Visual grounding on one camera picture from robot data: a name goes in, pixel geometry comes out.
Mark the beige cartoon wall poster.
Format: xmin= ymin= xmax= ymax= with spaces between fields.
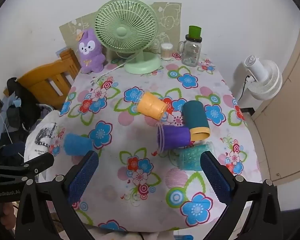
xmin=59 ymin=2 xmax=182 ymax=56

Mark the person's left hand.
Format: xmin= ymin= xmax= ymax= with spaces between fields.
xmin=1 ymin=202 xmax=15 ymax=230

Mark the beige door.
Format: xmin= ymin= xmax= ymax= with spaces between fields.
xmin=250 ymin=15 xmax=300 ymax=211

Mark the dark blue clothing pile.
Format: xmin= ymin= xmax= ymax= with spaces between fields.
xmin=0 ymin=97 xmax=28 ymax=155

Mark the black fan cable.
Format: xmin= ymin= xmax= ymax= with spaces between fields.
xmin=237 ymin=74 xmax=251 ymax=103

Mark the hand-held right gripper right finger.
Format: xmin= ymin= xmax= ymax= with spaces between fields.
xmin=200 ymin=151 xmax=283 ymax=240

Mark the purple plush toy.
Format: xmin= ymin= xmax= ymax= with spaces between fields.
xmin=76 ymin=29 xmax=106 ymax=74

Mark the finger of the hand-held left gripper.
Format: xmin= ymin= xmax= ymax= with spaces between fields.
xmin=0 ymin=152 xmax=55 ymax=178

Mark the blue plastic cup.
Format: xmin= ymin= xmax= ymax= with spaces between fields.
xmin=63 ymin=133 xmax=93 ymax=157

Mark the orange plastic cup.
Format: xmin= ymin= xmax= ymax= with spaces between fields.
xmin=136 ymin=92 xmax=168 ymax=120

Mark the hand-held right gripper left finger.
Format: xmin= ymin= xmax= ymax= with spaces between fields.
xmin=15 ymin=151 xmax=99 ymax=240

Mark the black clothing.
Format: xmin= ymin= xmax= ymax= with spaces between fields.
xmin=5 ymin=77 xmax=44 ymax=140

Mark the cotton swab container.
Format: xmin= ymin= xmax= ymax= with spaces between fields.
xmin=161 ymin=43 xmax=174 ymax=61

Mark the white printed bag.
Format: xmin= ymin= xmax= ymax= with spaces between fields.
xmin=24 ymin=110 xmax=66 ymax=183

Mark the dark teal cup yellow rim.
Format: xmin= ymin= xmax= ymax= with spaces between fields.
xmin=182 ymin=100 xmax=211 ymax=141

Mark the white fan cable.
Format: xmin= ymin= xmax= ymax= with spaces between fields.
xmin=91 ymin=56 xmax=136 ymax=84

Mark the white fan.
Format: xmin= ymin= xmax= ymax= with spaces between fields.
xmin=243 ymin=56 xmax=283 ymax=100

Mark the green desk fan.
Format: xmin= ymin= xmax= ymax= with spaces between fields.
xmin=94 ymin=0 xmax=162 ymax=75

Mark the wooden chair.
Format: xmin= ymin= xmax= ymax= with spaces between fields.
xmin=4 ymin=48 xmax=81 ymax=110

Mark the glass mug jar green lid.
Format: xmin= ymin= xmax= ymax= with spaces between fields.
xmin=178 ymin=25 xmax=203 ymax=67

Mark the purple plastic cup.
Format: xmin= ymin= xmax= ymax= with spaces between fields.
xmin=157 ymin=123 xmax=192 ymax=154

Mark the floral tablecloth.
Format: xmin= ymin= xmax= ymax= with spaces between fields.
xmin=59 ymin=51 xmax=263 ymax=233

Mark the turquoise clear textured cup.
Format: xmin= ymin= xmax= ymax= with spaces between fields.
xmin=178 ymin=141 xmax=214 ymax=171

